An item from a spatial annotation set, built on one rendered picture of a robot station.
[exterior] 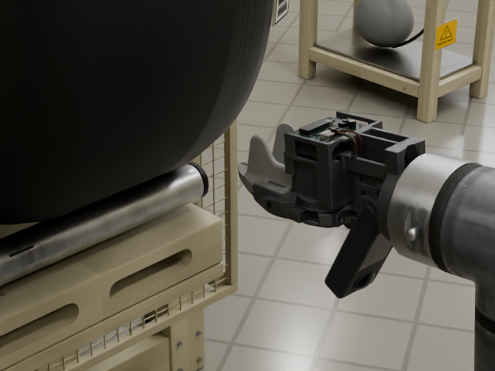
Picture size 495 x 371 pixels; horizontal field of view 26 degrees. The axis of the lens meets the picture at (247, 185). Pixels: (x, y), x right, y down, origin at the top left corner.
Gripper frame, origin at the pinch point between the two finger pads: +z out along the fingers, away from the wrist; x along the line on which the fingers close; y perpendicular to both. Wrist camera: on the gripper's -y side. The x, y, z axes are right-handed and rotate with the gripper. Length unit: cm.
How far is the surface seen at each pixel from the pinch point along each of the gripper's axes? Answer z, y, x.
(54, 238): 18.4, -7.4, 11.6
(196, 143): 10.1, 0.6, -2.0
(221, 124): 8.6, 2.3, -4.3
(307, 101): 180, -79, -192
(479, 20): 140, -56, -237
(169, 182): 19.0, -6.8, -4.6
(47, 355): 17.2, -19.2, 15.4
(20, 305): 17.5, -12.5, 17.2
